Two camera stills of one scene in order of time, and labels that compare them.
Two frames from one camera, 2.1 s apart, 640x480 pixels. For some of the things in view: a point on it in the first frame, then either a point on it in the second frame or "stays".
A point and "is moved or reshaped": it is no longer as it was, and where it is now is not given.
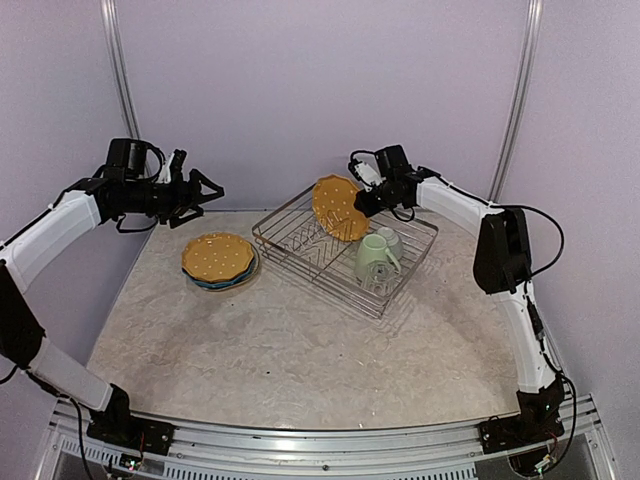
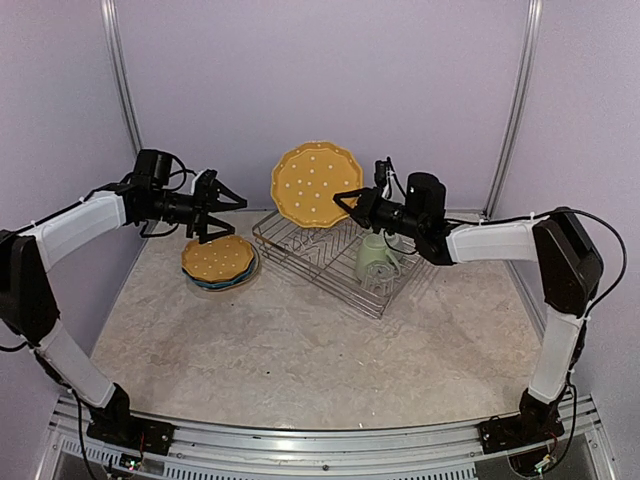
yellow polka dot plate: (217, 257) stays
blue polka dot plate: (224, 282) stays
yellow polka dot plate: (333, 205) is moved or reshaped
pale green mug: (373, 247) stays
